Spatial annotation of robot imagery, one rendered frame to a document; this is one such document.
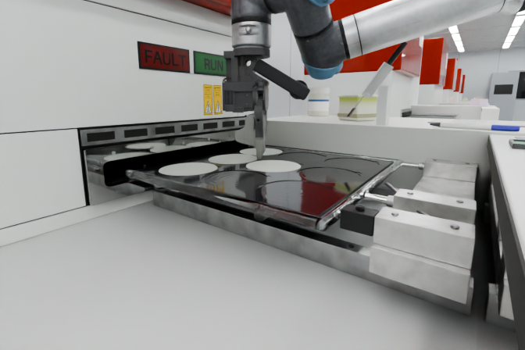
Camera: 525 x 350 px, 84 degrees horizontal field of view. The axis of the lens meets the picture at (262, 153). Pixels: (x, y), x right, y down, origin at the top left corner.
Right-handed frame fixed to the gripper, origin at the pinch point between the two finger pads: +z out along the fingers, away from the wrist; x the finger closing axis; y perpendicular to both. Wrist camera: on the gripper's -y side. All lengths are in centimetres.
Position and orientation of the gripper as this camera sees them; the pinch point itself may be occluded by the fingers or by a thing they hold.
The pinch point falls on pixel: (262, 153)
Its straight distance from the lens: 59.5
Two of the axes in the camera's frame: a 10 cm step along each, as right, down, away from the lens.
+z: 0.0, 9.8, 1.8
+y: -9.9, -0.2, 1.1
